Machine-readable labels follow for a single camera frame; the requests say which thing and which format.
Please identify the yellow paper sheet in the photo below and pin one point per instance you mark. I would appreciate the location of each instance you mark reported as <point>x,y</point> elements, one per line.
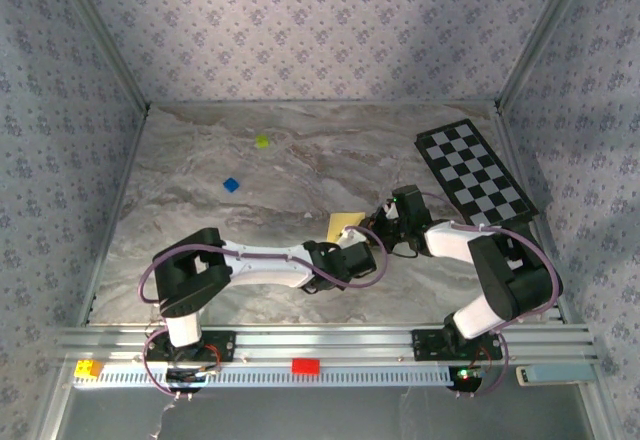
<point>342,221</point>

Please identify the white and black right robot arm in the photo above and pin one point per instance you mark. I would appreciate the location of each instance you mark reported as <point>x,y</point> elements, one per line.
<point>505,275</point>

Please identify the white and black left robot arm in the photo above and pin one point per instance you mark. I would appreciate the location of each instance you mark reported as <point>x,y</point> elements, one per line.
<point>190,275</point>

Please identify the small blue square block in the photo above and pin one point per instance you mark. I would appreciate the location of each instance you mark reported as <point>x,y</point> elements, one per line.
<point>231,184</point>

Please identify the black and white checkerboard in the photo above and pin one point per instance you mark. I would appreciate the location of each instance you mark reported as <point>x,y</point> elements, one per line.
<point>465,160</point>

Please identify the red block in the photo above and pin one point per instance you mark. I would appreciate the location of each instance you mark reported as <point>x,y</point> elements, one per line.
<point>305,366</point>

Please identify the small lime green block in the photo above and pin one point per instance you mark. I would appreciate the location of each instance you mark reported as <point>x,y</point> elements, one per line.
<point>262,141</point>

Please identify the controller board with green light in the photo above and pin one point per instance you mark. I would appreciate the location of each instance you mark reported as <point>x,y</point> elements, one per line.
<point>466,376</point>

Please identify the grey-blue flat box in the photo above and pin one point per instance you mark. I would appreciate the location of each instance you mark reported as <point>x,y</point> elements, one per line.
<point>560,375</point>

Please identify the yellow and orange block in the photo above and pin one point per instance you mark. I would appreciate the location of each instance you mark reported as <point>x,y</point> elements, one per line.
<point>87,369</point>

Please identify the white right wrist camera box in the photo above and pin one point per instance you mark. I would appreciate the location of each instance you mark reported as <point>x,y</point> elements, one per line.
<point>390,210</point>

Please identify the aluminium mounting rail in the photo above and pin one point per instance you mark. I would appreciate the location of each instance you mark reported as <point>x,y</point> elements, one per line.
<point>325,342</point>

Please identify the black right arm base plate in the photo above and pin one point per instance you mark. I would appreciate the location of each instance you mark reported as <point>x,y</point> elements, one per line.
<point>427,345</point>

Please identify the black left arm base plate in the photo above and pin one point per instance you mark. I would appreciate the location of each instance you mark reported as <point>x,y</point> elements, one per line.
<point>220,345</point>

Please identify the aluminium frame post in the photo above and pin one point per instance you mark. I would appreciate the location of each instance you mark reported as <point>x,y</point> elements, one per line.
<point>102,35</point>
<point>540,35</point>

